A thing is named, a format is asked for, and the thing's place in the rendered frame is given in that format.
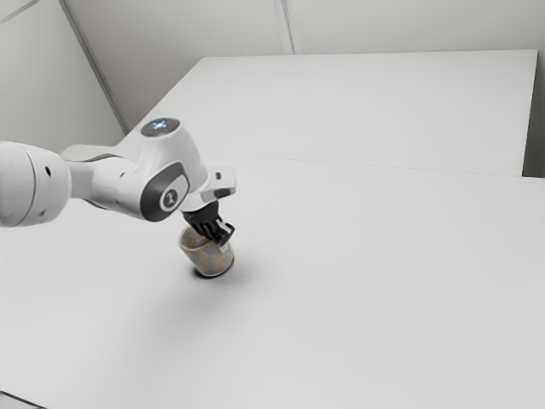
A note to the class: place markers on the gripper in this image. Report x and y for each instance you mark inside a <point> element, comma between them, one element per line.
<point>208,222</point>

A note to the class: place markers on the grey mug with gold veins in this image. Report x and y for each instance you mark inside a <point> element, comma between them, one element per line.
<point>209,257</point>

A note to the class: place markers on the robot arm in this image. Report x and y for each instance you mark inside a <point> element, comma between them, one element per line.
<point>106,179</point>

